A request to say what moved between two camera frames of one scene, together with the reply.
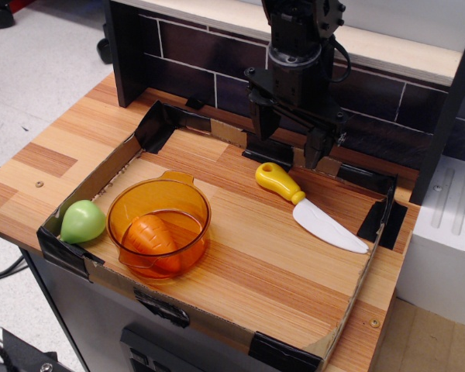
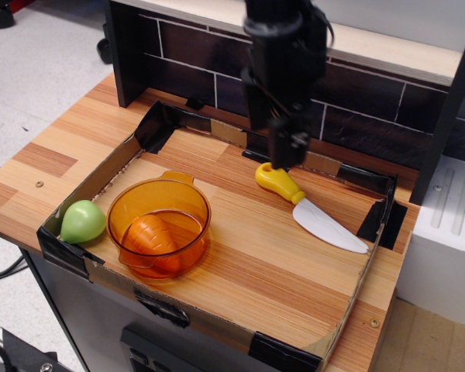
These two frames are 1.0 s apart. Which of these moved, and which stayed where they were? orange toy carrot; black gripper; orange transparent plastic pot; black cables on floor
Moved: black gripper
Stayed: orange toy carrot; black cables on floor; orange transparent plastic pot
